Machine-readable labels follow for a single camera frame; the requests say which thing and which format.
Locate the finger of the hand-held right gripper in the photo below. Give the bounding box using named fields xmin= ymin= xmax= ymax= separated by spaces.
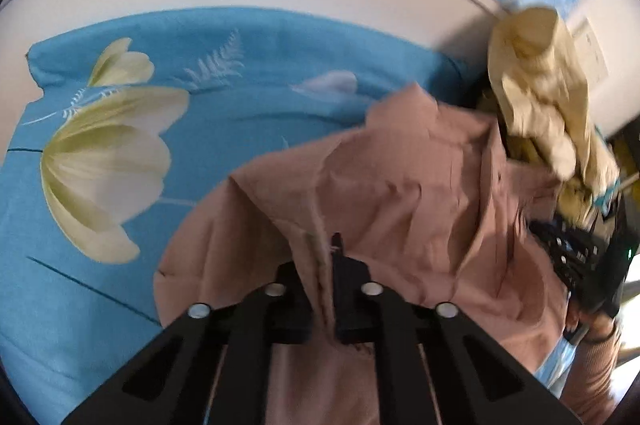
xmin=529 ymin=219 xmax=603 ymax=294

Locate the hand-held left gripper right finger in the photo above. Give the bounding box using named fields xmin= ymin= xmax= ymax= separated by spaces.
xmin=330 ymin=232 xmax=582 ymax=425

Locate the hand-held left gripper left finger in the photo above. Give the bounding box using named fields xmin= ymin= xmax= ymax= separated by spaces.
xmin=62 ymin=261 xmax=315 ymax=425

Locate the pink garment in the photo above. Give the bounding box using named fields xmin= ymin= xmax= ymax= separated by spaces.
xmin=153 ymin=84 xmax=574 ymax=425

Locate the person's right forearm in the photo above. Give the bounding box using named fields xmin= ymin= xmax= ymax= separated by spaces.
xmin=560 ymin=325 xmax=626 ymax=415

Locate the person's right hand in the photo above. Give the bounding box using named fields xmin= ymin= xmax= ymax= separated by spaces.
xmin=563 ymin=298 xmax=617 ymax=344

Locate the teal plastic basket rack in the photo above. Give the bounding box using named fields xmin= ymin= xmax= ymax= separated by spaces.
xmin=593 ymin=183 xmax=623 ymax=219

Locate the cream garment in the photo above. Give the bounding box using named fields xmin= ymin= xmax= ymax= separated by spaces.
xmin=487 ymin=6 xmax=622 ymax=196

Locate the blue floral bed sheet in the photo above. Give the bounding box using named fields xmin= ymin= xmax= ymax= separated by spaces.
xmin=0 ymin=7 xmax=574 ymax=411

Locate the white wall socket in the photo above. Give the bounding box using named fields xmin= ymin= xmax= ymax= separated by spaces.
xmin=572 ymin=17 xmax=610 ymax=82

